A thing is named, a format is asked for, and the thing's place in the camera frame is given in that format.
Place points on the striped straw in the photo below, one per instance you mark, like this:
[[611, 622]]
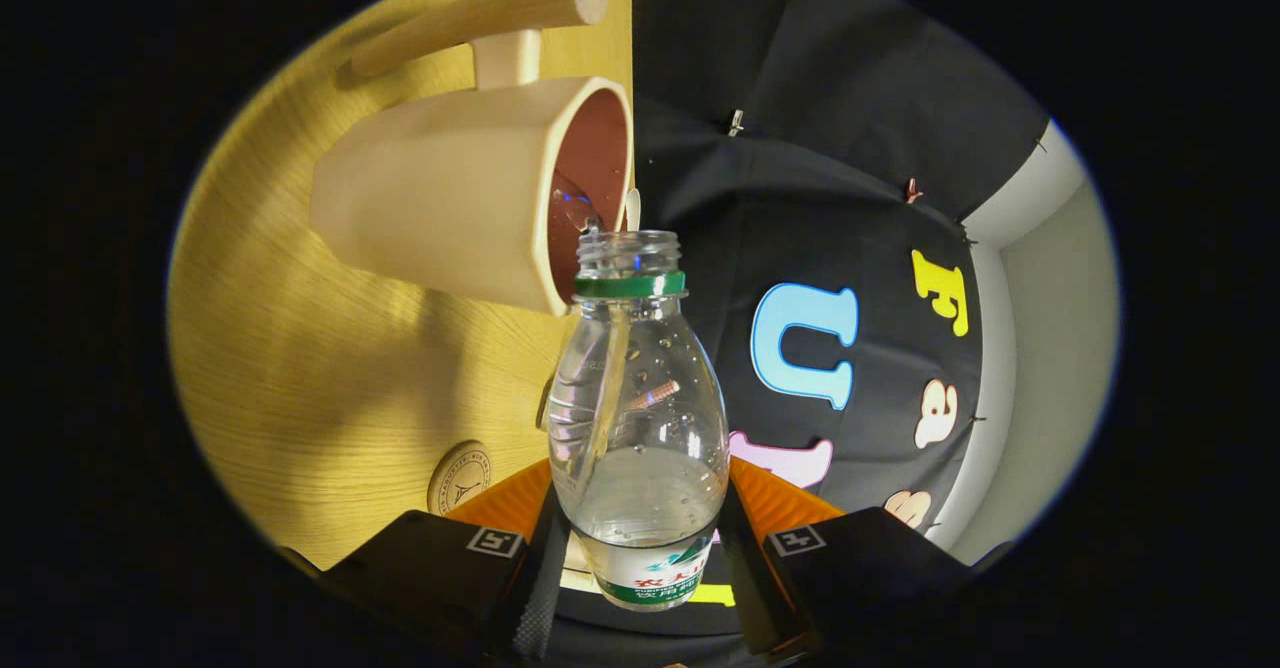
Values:
[[655, 394]]

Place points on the white clip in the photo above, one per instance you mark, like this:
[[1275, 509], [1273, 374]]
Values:
[[735, 123]]

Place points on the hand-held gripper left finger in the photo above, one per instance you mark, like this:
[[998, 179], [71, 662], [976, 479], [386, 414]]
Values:
[[430, 568]]

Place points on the clear plastic juice bottle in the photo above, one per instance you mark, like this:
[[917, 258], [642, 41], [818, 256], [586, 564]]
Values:
[[640, 428]]

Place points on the black backdrop cloth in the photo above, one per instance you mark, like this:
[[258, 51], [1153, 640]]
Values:
[[800, 148]]

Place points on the pink clip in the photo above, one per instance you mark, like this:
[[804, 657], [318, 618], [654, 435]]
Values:
[[912, 190]]

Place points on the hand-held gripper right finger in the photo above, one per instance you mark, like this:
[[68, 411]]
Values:
[[860, 568]]

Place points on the round wooden coaster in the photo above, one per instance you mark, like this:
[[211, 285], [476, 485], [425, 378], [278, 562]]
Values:
[[458, 478]]

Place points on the wooden table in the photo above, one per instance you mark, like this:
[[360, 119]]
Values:
[[300, 378]]

